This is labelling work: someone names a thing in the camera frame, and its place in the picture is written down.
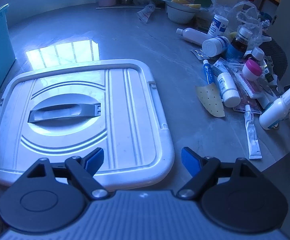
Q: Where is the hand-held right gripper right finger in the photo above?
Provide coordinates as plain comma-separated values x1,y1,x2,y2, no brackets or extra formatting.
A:
176,147,260,202

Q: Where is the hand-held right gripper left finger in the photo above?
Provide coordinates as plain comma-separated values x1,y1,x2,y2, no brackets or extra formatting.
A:
26,147,110,202

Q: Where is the white storage bin lid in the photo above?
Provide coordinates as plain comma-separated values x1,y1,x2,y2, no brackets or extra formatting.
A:
0,59,175,188

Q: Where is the grey marble desktop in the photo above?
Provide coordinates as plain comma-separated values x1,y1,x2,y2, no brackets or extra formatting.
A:
0,1,290,202

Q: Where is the beige perforated plaster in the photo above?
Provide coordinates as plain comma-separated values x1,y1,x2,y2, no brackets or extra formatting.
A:
195,83,226,118

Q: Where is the long white ointment tube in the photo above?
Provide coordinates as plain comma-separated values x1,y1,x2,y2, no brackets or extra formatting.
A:
244,104,263,160

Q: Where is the white pill bottle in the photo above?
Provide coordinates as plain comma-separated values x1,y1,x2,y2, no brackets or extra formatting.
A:
217,72,242,108

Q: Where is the blue and white tube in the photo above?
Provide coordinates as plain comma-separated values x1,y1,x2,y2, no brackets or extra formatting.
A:
202,59,215,85

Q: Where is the pink medicine box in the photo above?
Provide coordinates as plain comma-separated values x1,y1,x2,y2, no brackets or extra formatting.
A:
234,70,263,99

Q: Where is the white bottle with tall cap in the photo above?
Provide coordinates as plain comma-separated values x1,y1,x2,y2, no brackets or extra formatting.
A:
259,87,290,131

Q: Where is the silver blister pack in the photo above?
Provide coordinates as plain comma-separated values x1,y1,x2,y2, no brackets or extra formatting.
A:
191,48,210,61

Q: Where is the pink lidded jar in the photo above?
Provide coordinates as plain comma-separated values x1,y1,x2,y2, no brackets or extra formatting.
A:
242,58,263,81

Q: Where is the wide white bottle blue label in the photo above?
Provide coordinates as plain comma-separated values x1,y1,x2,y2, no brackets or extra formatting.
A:
201,36,230,57

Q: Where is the plain white squeeze bottle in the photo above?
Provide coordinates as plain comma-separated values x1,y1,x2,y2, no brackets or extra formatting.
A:
176,27,208,46

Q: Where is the brown syrup bottle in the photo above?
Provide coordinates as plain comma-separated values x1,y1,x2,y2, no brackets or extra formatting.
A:
226,27,253,62

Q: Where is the small white-capped bottle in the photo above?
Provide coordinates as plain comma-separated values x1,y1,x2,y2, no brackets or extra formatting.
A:
251,47,265,62

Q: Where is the dark round stool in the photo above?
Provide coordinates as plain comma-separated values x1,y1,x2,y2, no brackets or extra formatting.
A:
259,33,288,81

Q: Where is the white bottle with blue label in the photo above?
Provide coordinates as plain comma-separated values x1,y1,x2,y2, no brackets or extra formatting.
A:
207,14,229,37

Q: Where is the white ribbed bowl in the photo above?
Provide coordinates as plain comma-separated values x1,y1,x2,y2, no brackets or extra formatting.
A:
166,4,196,25

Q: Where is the white printed sachet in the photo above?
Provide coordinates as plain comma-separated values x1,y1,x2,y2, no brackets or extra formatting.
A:
137,3,157,25

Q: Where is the clear plastic bag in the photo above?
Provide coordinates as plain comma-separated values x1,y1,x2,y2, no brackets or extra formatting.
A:
231,1,272,48

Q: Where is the plate with yellow food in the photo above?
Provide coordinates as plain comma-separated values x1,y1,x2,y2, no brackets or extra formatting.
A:
157,0,209,12

